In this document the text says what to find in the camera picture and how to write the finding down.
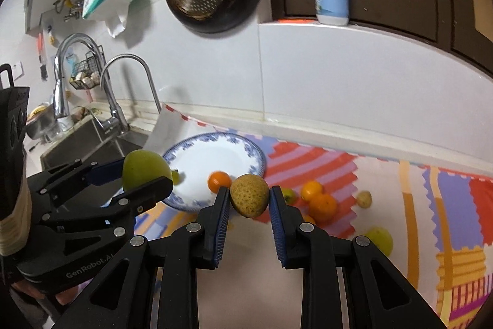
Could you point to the green apple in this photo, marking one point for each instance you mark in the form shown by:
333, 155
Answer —
144, 167

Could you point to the orange flat sill piece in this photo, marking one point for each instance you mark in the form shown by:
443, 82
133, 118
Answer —
296, 20

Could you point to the steel basin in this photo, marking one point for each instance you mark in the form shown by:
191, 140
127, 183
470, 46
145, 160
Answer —
38, 124

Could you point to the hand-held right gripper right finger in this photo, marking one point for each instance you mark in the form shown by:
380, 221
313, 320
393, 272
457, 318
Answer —
278, 230

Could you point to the colourful patterned mat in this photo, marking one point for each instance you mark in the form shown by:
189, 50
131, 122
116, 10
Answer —
385, 178

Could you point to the steel kitchen sink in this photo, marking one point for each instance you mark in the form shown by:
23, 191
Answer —
77, 144

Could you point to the yellow-green apple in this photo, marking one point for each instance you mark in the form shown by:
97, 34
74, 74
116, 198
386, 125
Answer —
381, 241

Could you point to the small green tomato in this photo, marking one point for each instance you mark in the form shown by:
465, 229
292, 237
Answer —
289, 195

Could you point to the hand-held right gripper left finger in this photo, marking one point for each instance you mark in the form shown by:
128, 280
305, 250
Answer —
218, 227

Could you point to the person's left hand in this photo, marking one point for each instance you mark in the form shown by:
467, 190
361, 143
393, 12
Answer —
65, 300

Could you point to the tall chrome pull-down faucet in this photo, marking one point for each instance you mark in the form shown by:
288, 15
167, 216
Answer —
61, 97

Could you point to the white pulled-out paper towel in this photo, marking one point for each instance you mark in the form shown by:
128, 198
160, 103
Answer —
117, 20

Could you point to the blue-rimmed white plate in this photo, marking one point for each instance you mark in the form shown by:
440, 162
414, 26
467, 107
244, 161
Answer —
208, 159

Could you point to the orange tangerine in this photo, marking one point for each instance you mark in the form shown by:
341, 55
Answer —
218, 180
312, 190
308, 220
324, 208

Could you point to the slim gooseneck faucet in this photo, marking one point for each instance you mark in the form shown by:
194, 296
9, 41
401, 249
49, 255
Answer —
127, 58

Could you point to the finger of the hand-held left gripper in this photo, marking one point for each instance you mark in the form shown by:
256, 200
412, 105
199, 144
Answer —
146, 194
106, 171

